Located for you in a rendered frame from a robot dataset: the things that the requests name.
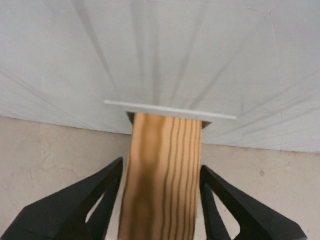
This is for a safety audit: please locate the grey panel wall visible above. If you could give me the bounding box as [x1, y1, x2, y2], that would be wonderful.
[0, 0, 320, 153]

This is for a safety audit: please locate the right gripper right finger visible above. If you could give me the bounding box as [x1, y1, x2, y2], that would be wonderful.
[199, 164, 308, 240]

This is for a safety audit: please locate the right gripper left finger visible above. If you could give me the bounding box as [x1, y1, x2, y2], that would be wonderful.
[11, 157, 123, 240]

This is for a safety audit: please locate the light wooden board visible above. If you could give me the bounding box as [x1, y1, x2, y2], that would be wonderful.
[117, 112, 201, 240]

